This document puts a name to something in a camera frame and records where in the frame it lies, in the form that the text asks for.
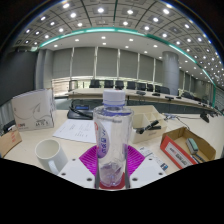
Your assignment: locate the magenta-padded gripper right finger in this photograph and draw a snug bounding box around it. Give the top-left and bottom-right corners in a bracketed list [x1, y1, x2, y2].
[124, 143, 167, 190]

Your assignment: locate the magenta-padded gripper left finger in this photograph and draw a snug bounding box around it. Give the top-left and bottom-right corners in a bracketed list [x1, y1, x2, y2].
[57, 144, 100, 190]

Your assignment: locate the clear plastic water bottle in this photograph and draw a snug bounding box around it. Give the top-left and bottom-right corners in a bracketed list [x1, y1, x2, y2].
[92, 89, 134, 188]

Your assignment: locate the white ceramic mug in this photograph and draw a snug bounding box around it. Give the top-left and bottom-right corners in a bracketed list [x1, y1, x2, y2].
[34, 138, 69, 175]

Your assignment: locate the cream desk organizer box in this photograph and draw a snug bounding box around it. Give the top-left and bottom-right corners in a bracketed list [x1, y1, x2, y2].
[128, 105, 169, 144]

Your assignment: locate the red-edged open cardboard box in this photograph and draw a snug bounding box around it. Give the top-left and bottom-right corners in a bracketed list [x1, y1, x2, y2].
[159, 126, 217, 170]

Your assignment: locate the printed white paper sheet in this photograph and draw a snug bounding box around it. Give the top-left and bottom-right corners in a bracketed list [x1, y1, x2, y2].
[52, 118, 98, 145]

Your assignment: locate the grey whiteboard eraser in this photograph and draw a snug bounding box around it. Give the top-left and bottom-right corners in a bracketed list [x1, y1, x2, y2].
[185, 137, 200, 155]

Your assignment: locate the white paper ream box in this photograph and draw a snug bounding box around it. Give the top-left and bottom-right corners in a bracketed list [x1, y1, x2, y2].
[11, 88, 58, 132]

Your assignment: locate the brown paper envelope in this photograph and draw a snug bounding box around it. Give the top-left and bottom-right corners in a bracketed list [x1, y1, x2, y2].
[0, 128, 23, 158]

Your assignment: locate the long wooden conference desk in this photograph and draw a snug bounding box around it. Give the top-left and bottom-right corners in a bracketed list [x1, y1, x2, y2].
[66, 87, 221, 114]

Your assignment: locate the small black desktop microphone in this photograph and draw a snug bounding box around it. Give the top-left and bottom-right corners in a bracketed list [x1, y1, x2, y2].
[199, 111, 210, 124]

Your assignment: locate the black flat device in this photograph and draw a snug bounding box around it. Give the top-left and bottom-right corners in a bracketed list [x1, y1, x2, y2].
[2, 119, 17, 134]

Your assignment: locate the row of black office chairs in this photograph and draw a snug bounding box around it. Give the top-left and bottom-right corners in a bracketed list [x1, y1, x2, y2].
[68, 79, 198, 98]

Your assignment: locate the group of ceiling lights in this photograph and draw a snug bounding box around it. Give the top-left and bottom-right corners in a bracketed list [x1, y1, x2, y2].
[19, 0, 224, 78]

